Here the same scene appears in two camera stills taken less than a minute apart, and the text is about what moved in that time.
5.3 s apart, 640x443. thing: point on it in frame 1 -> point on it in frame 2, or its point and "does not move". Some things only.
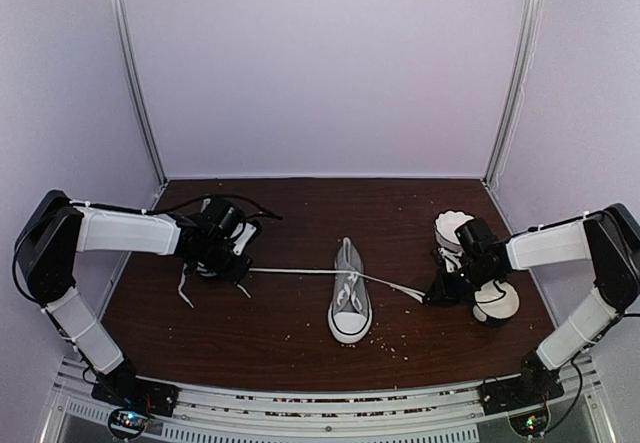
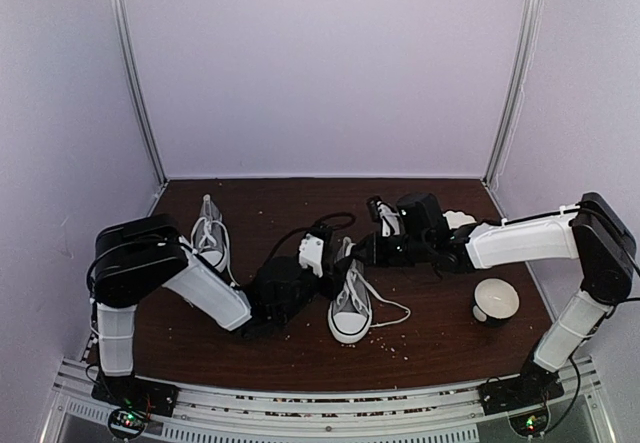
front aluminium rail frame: x=439 y=414 does not move
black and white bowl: x=498 y=301 does not move
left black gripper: x=235 y=273 -> x=339 y=268
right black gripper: x=445 y=294 -> x=374 y=253
